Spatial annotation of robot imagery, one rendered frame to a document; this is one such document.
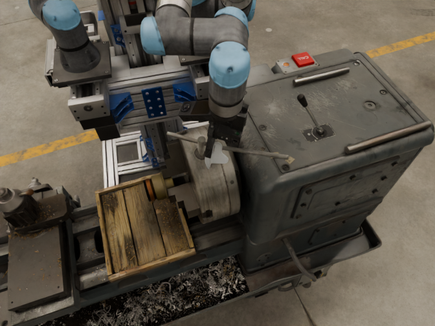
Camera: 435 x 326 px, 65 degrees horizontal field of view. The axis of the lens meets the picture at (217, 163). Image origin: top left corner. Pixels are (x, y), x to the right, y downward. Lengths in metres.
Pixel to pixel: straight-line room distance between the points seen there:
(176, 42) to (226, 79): 0.15
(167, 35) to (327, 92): 0.62
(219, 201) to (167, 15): 0.54
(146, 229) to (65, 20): 0.78
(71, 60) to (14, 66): 2.35
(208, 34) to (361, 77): 0.69
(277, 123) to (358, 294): 1.41
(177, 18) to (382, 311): 1.92
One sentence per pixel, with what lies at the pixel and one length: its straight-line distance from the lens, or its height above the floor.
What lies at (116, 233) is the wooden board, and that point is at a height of 0.89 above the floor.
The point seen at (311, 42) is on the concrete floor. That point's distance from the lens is 3.61.
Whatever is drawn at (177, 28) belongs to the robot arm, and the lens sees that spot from 0.73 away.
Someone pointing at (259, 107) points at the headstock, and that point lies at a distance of 1.09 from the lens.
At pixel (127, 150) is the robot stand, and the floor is 0.21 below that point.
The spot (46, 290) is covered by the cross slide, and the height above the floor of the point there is 0.97.
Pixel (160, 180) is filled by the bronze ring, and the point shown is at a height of 1.12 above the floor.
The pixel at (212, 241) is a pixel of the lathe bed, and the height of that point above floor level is 0.86.
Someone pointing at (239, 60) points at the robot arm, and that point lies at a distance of 0.64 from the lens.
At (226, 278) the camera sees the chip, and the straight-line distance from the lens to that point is 1.50.
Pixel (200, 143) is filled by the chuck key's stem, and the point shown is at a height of 1.31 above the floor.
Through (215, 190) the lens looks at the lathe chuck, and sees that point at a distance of 0.99.
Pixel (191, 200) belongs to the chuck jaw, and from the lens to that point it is 1.06.
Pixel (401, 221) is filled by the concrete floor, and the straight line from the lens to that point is 2.52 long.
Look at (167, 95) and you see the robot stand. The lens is 1.56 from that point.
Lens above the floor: 2.03
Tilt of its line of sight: 55 degrees down
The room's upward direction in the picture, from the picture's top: 2 degrees counter-clockwise
